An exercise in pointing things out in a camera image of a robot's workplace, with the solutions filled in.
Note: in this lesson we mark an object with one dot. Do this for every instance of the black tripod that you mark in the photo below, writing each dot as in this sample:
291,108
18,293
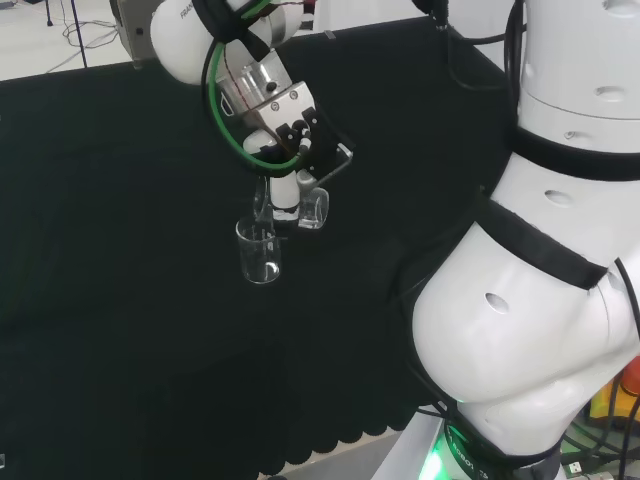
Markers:
78,32

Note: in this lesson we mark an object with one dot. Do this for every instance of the clear glass beaker with markings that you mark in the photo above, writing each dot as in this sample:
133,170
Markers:
315,210

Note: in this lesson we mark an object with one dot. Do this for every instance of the yellow stop button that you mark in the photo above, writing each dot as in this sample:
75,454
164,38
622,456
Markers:
602,407

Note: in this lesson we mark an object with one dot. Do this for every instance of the black bench cloth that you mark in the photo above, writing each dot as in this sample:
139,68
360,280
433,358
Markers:
100,250

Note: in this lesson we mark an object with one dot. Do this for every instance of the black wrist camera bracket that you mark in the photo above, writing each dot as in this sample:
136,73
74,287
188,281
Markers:
330,150

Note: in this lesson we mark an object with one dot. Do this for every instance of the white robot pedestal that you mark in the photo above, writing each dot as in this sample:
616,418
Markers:
415,450

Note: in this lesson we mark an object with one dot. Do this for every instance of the grey box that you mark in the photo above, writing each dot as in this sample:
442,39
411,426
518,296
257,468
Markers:
134,35

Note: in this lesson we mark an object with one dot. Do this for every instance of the grey tape piece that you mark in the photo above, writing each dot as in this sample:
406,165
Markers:
328,35

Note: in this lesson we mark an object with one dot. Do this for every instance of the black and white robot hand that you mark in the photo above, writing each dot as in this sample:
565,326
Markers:
284,195

